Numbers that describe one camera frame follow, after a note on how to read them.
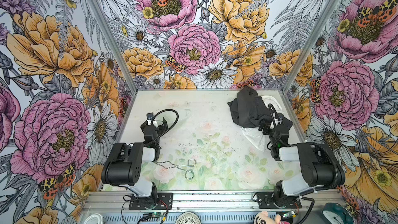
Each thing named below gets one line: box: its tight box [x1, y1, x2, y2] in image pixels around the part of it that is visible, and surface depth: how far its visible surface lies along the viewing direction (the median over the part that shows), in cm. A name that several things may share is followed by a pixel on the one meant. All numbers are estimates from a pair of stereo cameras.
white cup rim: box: [83, 213, 104, 224], surface depth 65 cm
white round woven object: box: [174, 211, 202, 224], surface depth 69 cm
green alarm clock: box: [320, 202, 354, 224], surface depth 68 cm
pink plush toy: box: [253, 211, 291, 224], surface depth 66 cm
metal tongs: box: [154, 158, 197, 180], surface depth 87 cm
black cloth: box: [227, 86, 294, 130], surface depth 101 cm
